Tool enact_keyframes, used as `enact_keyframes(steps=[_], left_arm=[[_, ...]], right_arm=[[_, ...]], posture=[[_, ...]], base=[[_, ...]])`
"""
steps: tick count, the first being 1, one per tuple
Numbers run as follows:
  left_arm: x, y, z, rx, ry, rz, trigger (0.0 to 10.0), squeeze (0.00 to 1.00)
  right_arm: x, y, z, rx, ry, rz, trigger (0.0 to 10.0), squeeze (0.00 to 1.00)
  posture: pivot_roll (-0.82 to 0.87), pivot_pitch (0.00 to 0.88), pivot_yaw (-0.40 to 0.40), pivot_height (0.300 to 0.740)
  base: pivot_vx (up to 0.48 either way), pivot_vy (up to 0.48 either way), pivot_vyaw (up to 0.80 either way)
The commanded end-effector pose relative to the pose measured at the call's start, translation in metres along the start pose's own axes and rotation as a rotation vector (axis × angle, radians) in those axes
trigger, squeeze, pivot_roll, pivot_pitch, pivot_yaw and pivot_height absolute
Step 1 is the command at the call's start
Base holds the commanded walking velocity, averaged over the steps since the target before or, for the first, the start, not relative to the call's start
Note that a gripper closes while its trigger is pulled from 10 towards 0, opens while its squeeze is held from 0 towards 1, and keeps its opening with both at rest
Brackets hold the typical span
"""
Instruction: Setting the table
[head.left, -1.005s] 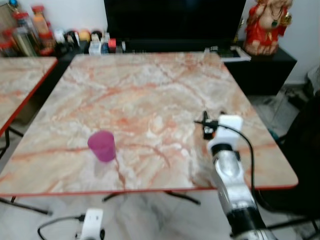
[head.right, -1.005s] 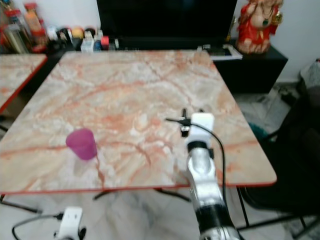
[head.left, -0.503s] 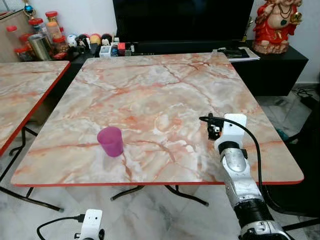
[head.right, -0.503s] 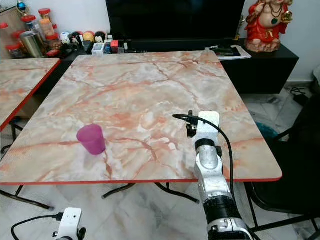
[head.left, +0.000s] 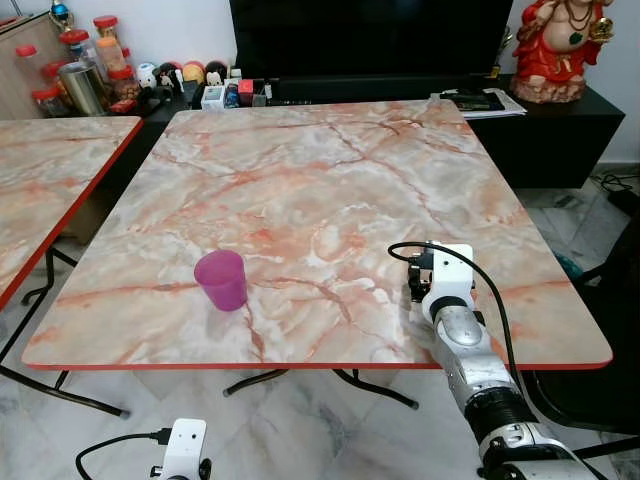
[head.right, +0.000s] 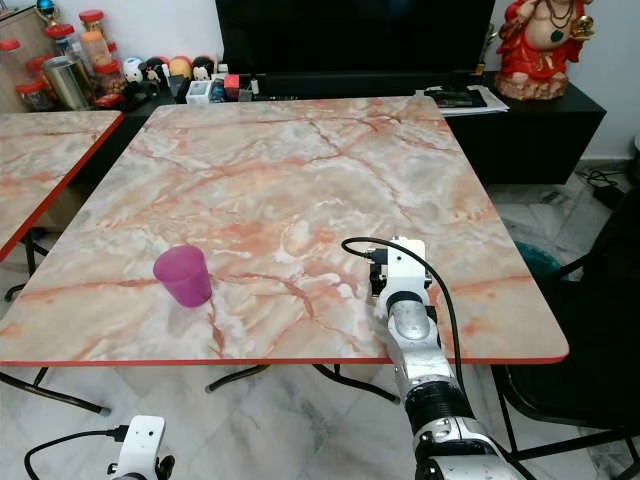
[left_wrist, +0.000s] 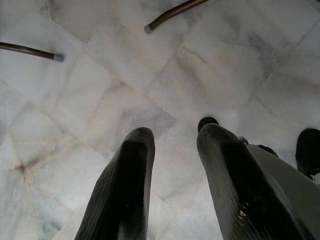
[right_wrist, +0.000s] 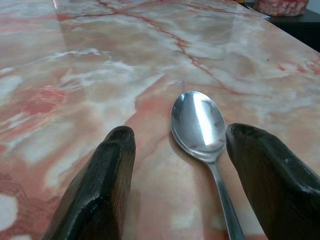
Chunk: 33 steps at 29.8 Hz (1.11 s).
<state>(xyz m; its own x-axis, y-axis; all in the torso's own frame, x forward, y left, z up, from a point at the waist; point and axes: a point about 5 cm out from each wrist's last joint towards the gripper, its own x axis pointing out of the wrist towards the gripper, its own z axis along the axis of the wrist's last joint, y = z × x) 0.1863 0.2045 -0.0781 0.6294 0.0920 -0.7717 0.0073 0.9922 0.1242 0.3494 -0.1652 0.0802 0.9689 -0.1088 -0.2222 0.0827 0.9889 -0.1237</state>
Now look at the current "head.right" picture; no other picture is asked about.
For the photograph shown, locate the large marble table red edge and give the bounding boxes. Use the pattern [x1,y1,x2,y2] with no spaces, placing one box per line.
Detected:
[0,95,569,404]

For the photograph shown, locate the teal object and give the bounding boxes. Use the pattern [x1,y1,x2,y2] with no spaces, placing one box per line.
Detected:
[515,240,562,282]

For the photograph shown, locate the purple plastic cup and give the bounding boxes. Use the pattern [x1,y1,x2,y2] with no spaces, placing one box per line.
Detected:
[153,244,214,308]

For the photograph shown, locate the flat black device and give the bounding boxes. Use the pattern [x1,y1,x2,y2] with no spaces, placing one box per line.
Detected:
[435,88,487,108]

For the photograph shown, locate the black tv console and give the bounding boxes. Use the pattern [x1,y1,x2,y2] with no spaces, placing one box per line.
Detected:
[75,74,607,187]

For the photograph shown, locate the white papers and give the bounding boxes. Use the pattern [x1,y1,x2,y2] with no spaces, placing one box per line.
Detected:
[422,84,511,116]

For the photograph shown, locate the black chair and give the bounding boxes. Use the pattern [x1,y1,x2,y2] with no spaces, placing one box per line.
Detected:
[495,185,640,471]

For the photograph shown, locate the black television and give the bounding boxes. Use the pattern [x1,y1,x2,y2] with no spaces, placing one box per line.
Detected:
[216,0,497,77]

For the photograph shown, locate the small blue red box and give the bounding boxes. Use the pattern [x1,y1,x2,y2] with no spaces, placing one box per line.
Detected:
[212,75,242,102]

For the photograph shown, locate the small white box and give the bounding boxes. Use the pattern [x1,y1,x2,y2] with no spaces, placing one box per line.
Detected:
[186,80,214,105]

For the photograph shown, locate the red laughing buddha statue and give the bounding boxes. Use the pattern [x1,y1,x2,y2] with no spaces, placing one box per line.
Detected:
[495,0,597,102]

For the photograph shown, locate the yellow round toy figurine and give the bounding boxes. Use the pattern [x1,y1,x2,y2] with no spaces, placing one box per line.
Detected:
[168,55,194,80]

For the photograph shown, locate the marble side table red edge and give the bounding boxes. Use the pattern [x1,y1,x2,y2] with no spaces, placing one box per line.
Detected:
[0,110,124,416]

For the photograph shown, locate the steel canister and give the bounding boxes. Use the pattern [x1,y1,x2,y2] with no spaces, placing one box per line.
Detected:
[43,55,94,111]

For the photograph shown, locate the tall clear jar red lid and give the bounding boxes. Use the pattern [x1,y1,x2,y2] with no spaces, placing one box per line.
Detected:
[78,10,113,69]

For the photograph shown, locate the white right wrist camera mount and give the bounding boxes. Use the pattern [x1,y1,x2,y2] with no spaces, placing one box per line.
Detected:
[385,237,433,298]

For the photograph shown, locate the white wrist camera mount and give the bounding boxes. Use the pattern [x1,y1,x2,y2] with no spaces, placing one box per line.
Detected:
[115,416,167,480]
[385,237,433,298]

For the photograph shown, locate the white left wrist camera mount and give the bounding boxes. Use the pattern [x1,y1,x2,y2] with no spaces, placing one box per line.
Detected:
[115,416,167,480]

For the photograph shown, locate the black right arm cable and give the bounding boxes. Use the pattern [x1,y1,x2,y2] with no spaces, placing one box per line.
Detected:
[341,236,465,393]

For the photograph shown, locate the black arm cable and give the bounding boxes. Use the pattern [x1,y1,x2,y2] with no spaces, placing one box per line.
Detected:
[24,427,129,480]
[341,236,465,393]

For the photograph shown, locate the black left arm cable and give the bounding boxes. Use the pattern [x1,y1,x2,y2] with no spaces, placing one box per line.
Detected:
[24,427,129,480]

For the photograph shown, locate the black floor cables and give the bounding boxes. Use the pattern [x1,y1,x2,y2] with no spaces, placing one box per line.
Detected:
[585,165,640,207]

